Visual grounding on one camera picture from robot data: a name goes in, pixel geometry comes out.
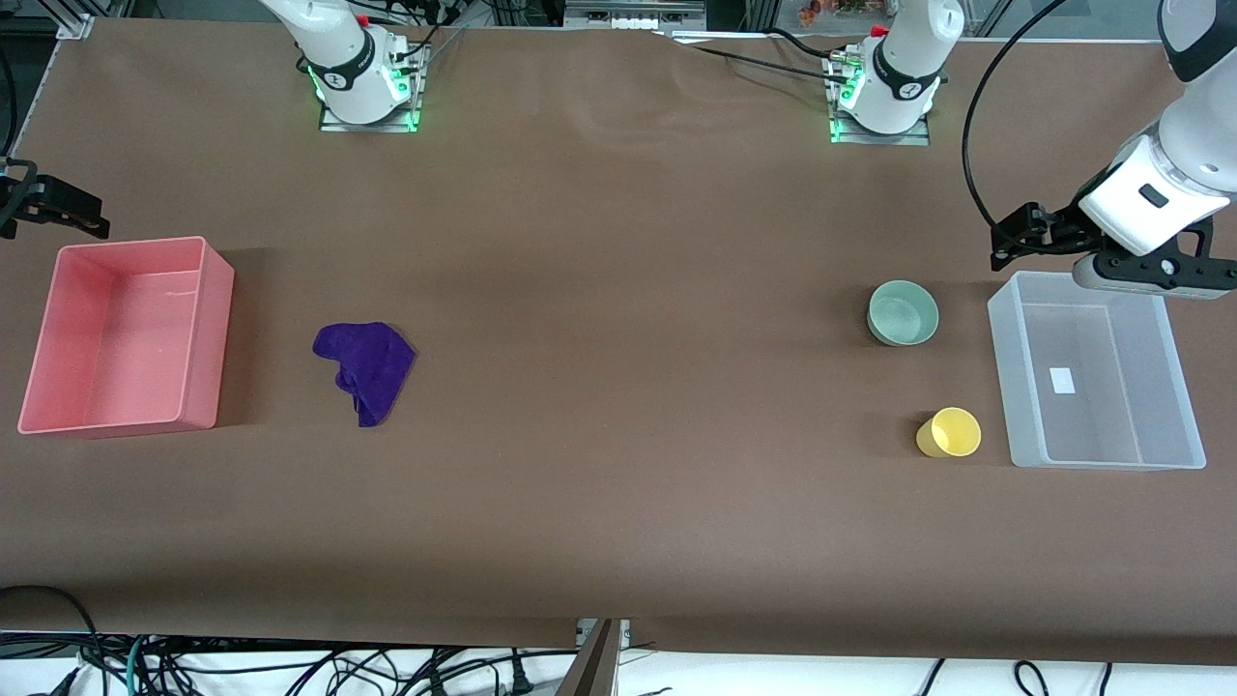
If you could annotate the pink plastic bin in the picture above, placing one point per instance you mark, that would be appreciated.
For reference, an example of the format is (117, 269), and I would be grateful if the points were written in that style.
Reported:
(208, 387)

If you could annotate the purple cloth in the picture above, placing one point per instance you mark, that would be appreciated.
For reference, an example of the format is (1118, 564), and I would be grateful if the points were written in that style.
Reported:
(372, 362)

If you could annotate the yellow cup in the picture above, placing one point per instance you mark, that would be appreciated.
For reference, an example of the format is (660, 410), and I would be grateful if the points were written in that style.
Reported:
(952, 435)

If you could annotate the clear plastic bin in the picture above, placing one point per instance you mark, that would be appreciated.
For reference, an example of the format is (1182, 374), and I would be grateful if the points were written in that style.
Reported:
(1092, 425)

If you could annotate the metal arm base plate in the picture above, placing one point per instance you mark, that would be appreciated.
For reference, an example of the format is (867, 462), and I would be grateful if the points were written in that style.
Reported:
(333, 124)
(875, 137)

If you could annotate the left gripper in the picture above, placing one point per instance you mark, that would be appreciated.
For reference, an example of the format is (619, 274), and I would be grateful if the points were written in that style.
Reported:
(1061, 232)

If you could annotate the aluminium frame profile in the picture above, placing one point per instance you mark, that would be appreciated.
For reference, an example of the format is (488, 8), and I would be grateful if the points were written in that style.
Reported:
(92, 19)

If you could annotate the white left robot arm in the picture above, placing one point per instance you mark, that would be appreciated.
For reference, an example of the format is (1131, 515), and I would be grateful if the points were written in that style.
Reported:
(908, 58)

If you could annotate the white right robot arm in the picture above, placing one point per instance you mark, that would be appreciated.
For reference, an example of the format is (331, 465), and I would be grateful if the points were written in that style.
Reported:
(338, 48)

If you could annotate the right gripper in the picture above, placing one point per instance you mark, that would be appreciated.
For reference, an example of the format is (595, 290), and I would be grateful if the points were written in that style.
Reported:
(27, 198)

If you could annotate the green bowl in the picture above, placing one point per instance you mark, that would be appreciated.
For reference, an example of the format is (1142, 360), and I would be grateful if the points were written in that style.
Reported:
(904, 314)

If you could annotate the white label sticker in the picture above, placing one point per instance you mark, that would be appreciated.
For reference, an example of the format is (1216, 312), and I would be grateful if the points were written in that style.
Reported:
(1062, 381)

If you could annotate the brown table cover sheet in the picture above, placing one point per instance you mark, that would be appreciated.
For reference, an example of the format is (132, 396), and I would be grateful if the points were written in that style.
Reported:
(618, 406)

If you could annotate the white power strip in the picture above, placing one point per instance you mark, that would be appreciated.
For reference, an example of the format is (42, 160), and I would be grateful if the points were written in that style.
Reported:
(628, 14)

